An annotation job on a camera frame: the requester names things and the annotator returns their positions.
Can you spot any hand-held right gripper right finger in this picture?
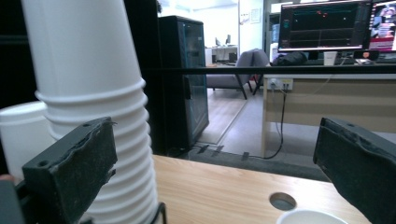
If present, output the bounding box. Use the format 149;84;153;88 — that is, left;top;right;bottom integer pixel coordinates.
312;117;396;224

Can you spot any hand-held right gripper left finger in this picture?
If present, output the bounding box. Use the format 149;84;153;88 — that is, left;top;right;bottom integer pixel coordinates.
21;116;119;224

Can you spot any tall stack of white paper cups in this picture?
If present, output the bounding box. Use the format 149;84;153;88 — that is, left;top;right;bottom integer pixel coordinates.
21;0;160;224

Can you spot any short stack of white paper cups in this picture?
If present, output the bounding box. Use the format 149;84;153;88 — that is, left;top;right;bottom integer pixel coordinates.
0;101;59;185

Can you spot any light wooden office desk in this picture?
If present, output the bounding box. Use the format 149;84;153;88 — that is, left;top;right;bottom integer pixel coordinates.
261;74;396;158

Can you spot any small white desk cup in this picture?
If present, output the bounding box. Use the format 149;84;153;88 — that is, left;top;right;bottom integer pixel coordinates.
323;50;338;66

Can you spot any black bag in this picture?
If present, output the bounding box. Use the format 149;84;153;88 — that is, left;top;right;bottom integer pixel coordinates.
272;50;308;67

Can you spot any black glass-door cabinet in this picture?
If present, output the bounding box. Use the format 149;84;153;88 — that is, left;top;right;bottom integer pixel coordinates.
158;15;210;157

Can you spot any computer monitor with pink picture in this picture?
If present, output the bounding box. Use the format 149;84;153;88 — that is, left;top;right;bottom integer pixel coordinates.
368;0;396;52

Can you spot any wide computer monitor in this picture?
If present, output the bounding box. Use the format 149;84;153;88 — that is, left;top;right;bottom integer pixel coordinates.
277;1;374;52

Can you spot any grey upholstered chair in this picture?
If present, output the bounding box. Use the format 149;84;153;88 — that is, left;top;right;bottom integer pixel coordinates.
205;48;271;101

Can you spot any black horizontal bar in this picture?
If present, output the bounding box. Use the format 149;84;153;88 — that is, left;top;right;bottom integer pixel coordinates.
141;65;396;76

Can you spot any background office desk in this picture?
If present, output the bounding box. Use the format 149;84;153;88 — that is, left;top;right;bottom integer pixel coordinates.
205;34;239;65

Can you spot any black hanging power cable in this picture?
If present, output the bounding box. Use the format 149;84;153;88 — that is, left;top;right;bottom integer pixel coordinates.
246;90;288;161

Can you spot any white wall power outlet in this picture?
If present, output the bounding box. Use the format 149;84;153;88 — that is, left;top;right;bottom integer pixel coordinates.
269;77;294;91

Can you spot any white wall notice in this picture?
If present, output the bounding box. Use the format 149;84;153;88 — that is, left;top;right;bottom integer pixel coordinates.
249;7;262;24

